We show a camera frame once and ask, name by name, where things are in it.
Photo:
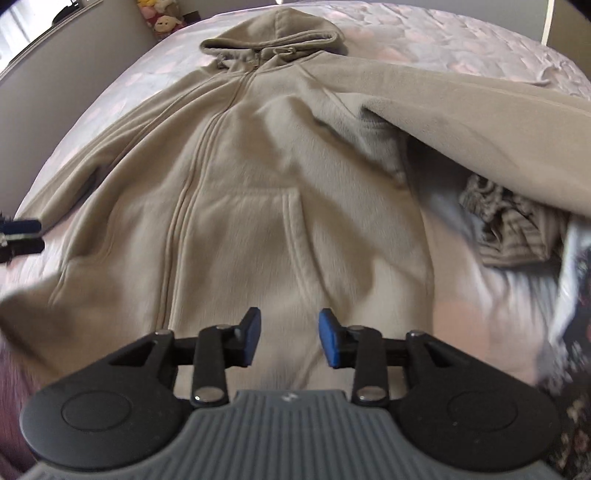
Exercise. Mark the clear tube of plush toys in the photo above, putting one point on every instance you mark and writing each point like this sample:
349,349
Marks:
161,16

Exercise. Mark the olive door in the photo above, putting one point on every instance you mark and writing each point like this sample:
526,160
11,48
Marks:
548,23

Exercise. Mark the beige fleece hoodie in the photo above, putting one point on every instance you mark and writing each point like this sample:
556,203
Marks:
277,184

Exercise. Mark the olive striped cloth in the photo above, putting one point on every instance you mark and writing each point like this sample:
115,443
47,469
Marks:
512,230

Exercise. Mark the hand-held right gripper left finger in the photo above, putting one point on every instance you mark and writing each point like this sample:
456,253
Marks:
251,334

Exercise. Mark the white cloth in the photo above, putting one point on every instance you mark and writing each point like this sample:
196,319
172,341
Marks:
565,286

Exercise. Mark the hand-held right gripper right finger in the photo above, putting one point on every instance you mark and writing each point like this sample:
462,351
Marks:
328,339

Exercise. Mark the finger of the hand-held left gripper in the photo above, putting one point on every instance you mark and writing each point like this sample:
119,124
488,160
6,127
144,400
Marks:
21,227

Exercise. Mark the bed with pink-dotted sheet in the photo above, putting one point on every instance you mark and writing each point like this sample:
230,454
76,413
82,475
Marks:
415,27

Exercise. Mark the window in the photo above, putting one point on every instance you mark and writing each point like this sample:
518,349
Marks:
27,27

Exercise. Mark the dark floral cloth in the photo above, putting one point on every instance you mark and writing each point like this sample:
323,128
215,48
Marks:
579,369

